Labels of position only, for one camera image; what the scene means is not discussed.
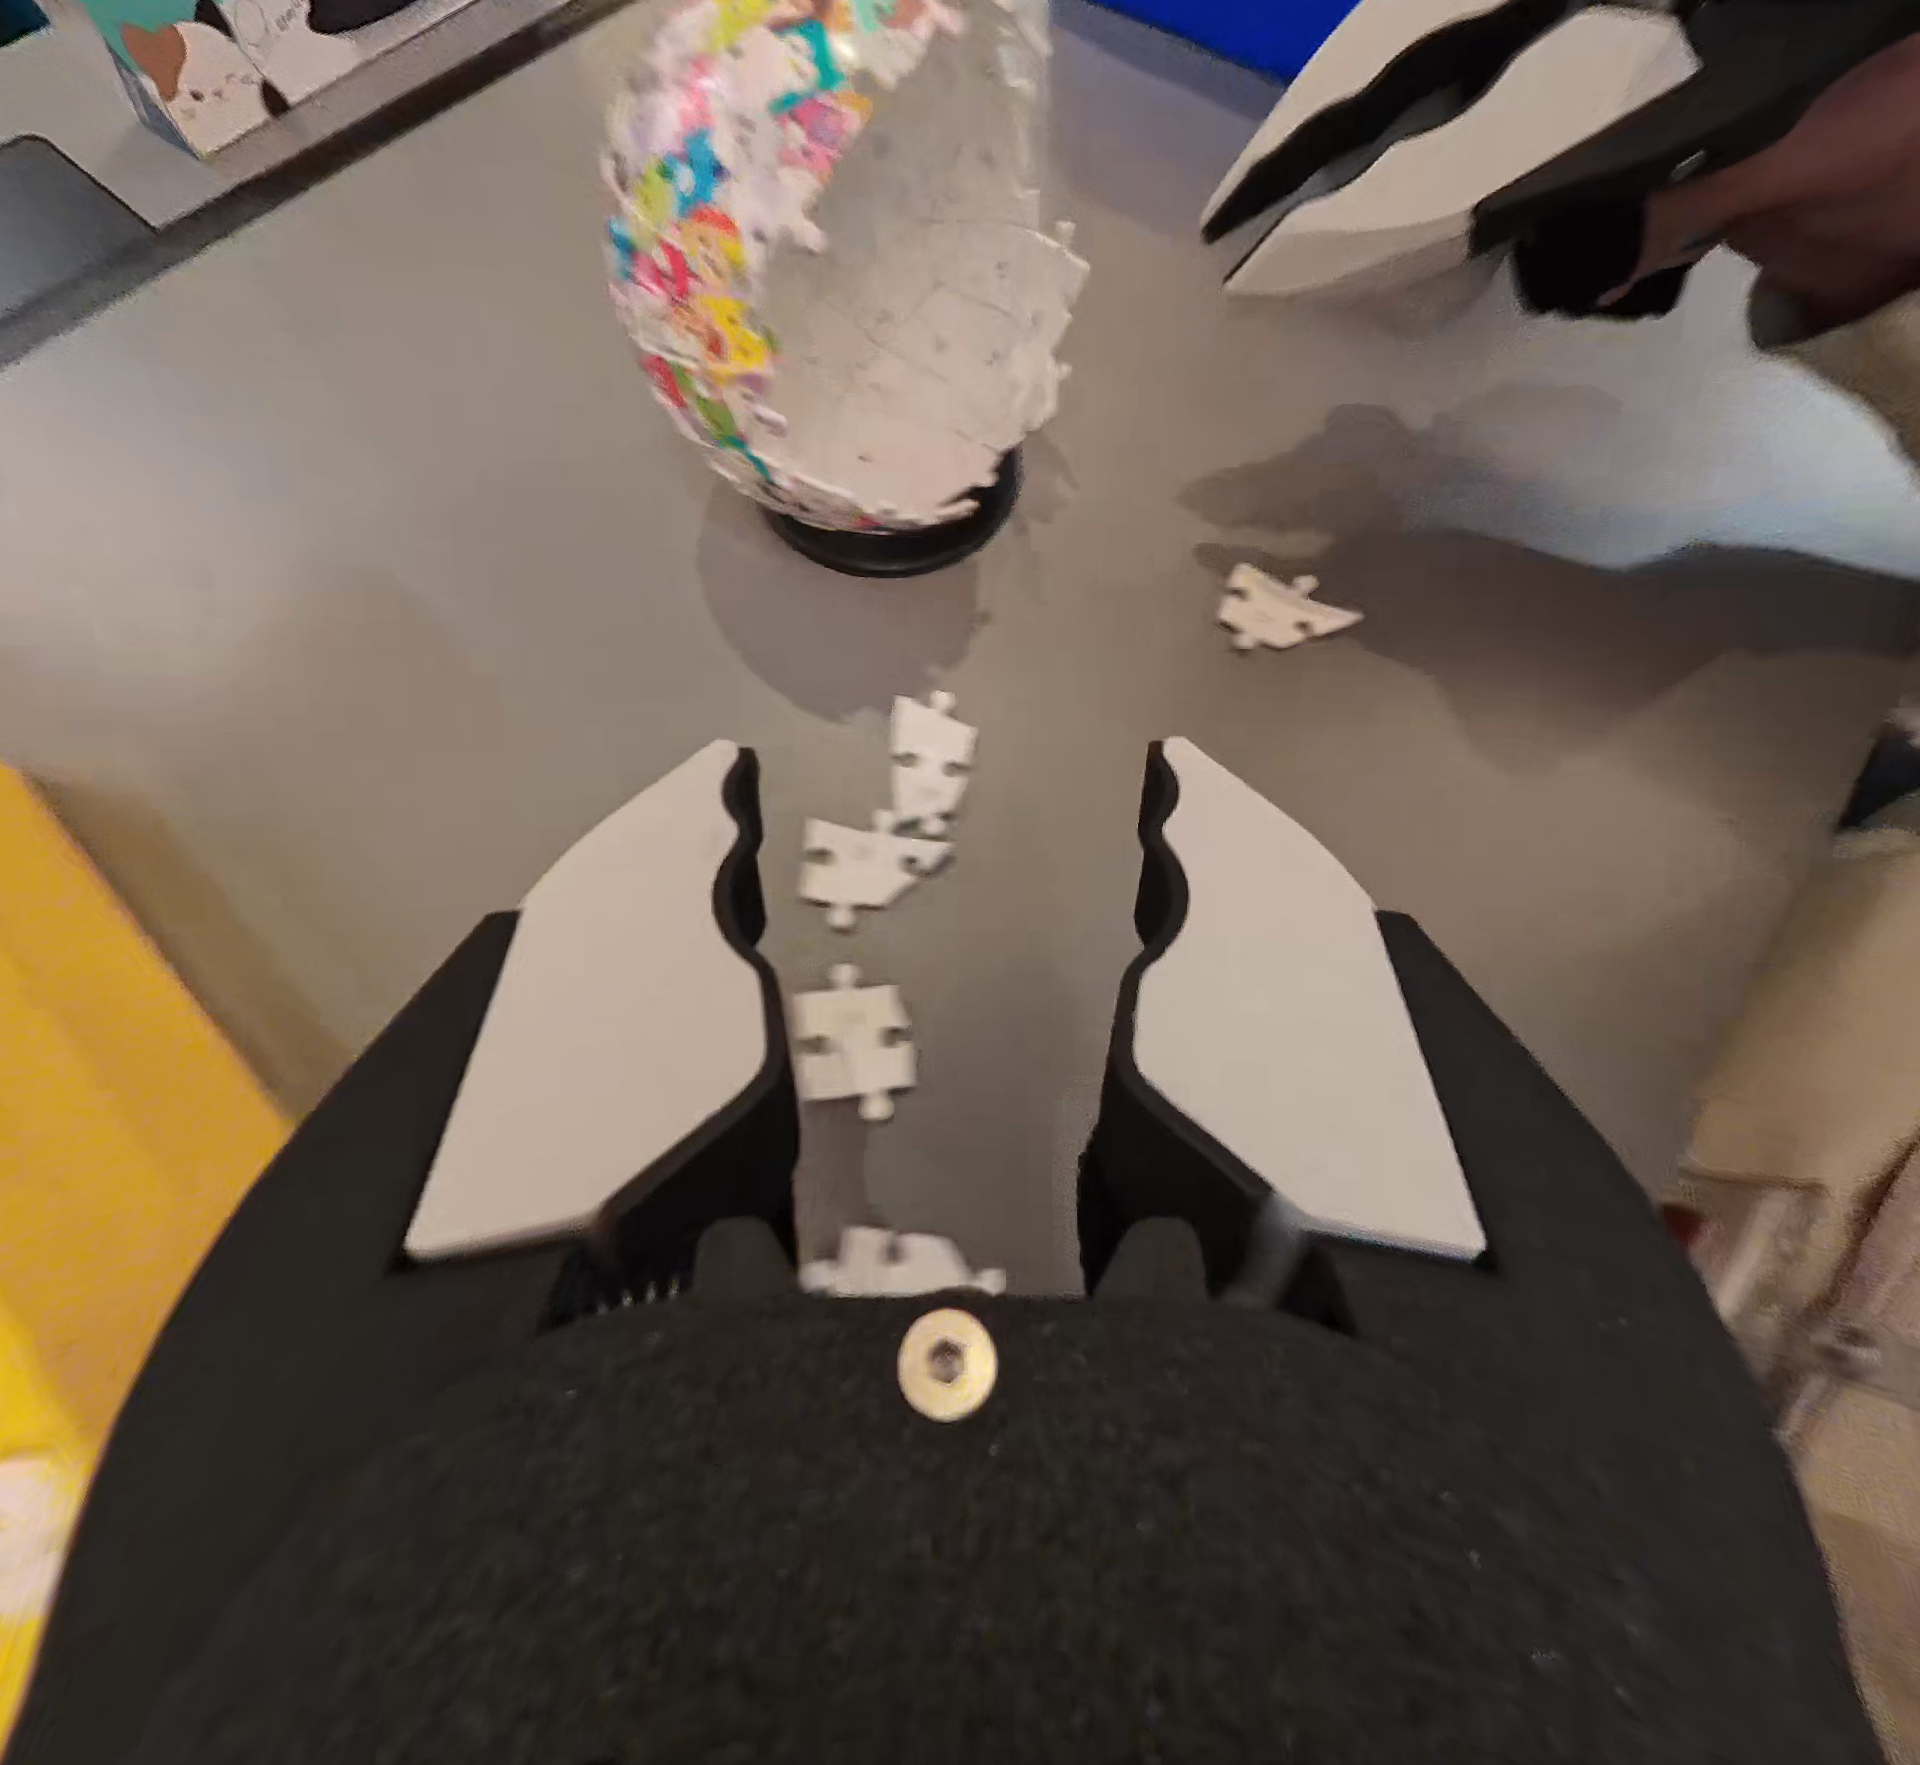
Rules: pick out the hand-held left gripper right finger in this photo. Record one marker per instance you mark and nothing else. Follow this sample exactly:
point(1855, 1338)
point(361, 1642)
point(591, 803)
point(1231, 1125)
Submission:
point(1290, 1045)

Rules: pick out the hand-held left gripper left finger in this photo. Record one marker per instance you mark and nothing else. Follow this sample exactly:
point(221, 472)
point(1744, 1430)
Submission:
point(601, 1029)

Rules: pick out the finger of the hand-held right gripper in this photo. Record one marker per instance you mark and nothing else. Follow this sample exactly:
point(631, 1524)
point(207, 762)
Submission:
point(1440, 11)
point(1470, 160)

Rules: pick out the white puzzle piece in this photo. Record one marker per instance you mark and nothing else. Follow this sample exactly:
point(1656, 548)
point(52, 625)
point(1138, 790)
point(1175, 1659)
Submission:
point(1276, 611)
point(900, 1264)
point(929, 761)
point(848, 1045)
point(862, 873)

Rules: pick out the round black ball stand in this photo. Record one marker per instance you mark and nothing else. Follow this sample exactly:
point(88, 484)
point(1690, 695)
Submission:
point(900, 549)

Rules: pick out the colourful puzzle ball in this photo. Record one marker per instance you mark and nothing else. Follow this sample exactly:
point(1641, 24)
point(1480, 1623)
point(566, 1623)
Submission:
point(900, 325)

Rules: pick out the person's right hand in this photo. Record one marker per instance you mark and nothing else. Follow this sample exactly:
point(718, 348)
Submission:
point(1830, 206)

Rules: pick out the black fabric item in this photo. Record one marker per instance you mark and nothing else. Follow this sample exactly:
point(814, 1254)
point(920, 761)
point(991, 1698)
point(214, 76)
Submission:
point(1882, 784)

